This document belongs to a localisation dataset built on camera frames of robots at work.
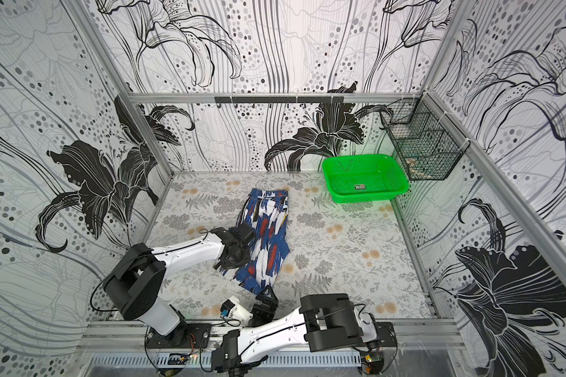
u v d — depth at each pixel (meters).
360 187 1.12
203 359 0.70
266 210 1.01
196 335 0.73
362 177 1.15
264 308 0.63
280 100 0.85
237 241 0.66
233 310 0.63
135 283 0.44
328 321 0.45
